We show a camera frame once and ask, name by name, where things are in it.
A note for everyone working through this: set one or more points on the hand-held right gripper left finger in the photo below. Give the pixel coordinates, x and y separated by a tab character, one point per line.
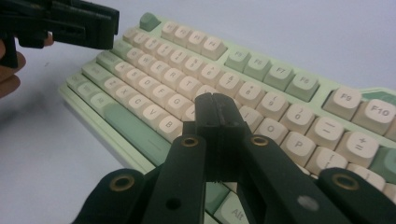
207	124

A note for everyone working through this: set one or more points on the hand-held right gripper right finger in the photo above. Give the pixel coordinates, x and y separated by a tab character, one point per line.
232	133

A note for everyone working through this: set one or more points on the green and pink keyboard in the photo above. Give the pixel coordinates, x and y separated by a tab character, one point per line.
149	84

